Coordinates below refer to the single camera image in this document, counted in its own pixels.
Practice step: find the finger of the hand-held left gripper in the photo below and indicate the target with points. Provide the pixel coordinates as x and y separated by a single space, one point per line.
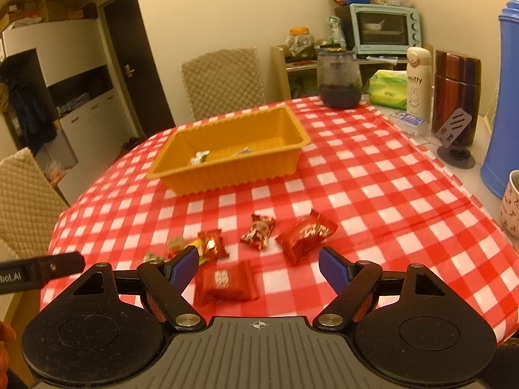
61 266

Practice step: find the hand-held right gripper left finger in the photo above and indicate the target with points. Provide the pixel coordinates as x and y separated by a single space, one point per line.
185 268

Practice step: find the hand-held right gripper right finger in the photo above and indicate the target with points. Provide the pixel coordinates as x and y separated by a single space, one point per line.
334 269

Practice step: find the yellow green candy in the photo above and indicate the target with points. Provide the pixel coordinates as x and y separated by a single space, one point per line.
180 244

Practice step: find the small green candy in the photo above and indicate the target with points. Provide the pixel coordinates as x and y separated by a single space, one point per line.
153 256

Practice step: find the orange red candy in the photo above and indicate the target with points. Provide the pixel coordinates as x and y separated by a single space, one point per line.
213 245

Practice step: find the square red snack packet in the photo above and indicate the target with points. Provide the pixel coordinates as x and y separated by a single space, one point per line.
225 283

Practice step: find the large red snack packet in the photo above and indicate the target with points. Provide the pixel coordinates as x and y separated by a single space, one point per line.
306 235

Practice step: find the brown red candy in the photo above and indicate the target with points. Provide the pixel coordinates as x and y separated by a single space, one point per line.
257 231

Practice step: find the yellow plastic tray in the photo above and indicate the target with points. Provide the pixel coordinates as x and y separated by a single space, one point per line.
243 170

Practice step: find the person's left hand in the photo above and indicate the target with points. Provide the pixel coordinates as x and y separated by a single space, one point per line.
5 332

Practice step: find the beige quilted chair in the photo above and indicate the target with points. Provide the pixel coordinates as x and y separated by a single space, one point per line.
223 83
24 202

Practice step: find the red checked tablecloth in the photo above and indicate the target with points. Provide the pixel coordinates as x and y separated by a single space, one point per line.
365 194

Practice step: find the orange plastic bag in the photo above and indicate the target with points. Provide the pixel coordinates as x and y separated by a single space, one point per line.
56 170

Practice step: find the green white wrapped candy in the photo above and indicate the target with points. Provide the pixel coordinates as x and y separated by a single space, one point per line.
199 157

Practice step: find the row of shoes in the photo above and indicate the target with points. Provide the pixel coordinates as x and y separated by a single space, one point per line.
129 144

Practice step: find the small blue clear box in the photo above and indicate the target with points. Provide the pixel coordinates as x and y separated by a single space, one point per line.
407 121

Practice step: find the dark hanging coat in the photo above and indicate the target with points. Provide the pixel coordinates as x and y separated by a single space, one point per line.
24 105

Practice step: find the grey phone stand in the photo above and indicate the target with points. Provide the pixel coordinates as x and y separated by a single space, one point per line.
456 129

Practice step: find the green tissue pack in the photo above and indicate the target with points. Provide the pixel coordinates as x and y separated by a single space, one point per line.
387 89

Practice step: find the white patterned mug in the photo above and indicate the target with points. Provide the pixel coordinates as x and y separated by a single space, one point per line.
511 206

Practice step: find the dark glass jar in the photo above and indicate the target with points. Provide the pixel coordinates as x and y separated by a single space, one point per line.
338 79

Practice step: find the white thermos bottle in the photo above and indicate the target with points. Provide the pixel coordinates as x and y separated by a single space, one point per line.
419 85

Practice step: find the wooden shelf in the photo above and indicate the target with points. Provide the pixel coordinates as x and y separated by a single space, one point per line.
279 73

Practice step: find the white papers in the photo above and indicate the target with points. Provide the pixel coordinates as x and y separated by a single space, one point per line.
377 58

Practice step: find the brown thermos flask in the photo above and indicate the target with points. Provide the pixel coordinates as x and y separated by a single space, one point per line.
454 89

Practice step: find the white cabinet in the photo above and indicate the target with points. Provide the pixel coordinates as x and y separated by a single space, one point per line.
69 40

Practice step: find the orange lid plastic jar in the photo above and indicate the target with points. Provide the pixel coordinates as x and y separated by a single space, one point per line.
300 42

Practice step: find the dark door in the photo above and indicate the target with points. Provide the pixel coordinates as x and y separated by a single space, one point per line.
133 40

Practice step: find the mint toaster oven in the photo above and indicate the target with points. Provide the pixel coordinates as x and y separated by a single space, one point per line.
383 28

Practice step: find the white bowl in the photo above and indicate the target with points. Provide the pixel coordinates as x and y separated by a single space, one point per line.
373 26

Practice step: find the blue thermos jug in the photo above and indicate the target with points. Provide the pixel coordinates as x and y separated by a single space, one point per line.
505 89

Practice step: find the cardboard boxes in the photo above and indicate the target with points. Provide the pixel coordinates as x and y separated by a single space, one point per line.
48 10

